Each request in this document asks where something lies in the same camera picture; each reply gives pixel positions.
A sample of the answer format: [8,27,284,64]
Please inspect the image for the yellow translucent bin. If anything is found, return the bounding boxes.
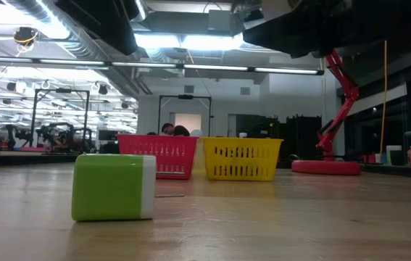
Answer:
[190,139,208,178]

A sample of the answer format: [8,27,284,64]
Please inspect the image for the red plastic basket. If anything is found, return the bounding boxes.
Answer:
[117,133,199,181]

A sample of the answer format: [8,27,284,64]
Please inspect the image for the yellow plastic basket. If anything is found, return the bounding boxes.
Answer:
[202,136,284,182]

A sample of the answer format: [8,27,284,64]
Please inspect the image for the long ceiling light bar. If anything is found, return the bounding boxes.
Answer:
[0,55,325,76]

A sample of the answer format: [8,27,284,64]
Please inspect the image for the black cabinets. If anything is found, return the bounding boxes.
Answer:
[228,113,324,161]

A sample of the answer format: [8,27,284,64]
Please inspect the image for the green white charger cube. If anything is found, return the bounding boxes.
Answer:
[71,153,186,223]

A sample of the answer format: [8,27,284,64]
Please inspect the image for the red desk lamp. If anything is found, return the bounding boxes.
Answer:
[262,0,362,176]

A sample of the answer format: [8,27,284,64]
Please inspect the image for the black station frame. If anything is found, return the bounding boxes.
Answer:
[29,88,91,146]
[157,94,213,138]

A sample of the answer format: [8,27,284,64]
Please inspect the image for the yellow hanging cable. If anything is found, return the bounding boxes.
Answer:
[378,39,389,155]

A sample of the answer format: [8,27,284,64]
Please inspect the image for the ceiling cable reel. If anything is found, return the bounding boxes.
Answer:
[12,26,39,47]

